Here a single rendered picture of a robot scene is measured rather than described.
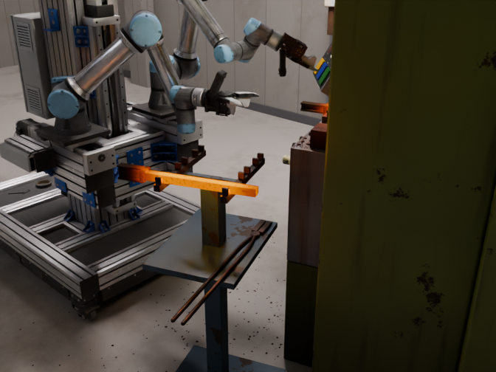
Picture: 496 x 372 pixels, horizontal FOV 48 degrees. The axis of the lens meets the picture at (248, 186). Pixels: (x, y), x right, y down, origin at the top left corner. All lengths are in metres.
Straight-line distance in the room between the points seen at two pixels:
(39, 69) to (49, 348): 1.25
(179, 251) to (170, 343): 0.76
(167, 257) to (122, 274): 0.91
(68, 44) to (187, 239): 1.14
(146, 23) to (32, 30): 0.75
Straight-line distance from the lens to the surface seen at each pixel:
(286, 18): 5.07
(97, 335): 2.54
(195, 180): 1.57
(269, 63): 5.26
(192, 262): 1.70
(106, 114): 2.58
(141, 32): 2.14
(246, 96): 2.19
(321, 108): 2.03
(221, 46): 2.33
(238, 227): 1.88
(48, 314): 2.72
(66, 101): 2.21
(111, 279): 2.57
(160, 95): 2.65
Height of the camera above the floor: 1.57
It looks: 24 degrees down
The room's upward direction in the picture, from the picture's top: straight up
